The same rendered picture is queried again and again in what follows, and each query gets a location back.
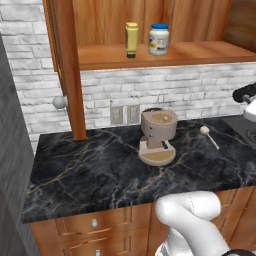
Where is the black hob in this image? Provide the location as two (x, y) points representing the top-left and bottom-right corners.
(222, 114), (256, 150)

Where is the grey wall outlet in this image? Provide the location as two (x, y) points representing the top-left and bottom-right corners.
(109, 105), (124, 126)
(126, 103), (141, 125)

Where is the white jar with blue lid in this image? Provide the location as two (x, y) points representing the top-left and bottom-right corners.
(147, 22), (171, 57)

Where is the round silver door knob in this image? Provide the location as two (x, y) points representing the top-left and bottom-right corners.
(52, 95), (69, 111)

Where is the wooden cabinet door with knob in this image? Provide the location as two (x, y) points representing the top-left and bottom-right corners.
(42, 0), (88, 142)

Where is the wooden base cupboard door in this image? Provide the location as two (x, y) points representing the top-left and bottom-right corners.
(213, 186), (256, 252)

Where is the wooden drawer front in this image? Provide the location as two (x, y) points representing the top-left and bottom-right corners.
(54, 202), (153, 238)
(59, 229), (152, 256)

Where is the wooden spoon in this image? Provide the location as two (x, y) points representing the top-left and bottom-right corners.
(199, 125), (221, 151)

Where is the beige coffee machine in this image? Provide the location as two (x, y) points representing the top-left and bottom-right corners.
(137, 107), (179, 167)

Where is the yellow mustard bottle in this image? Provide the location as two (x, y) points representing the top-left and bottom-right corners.
(124, 21), (140, 59)

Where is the wooden wall cabinet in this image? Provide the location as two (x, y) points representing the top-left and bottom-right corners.
(72, 0), (256, 71)

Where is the grey fridge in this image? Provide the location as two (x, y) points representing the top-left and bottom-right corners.
(0, 32), (42, 256)

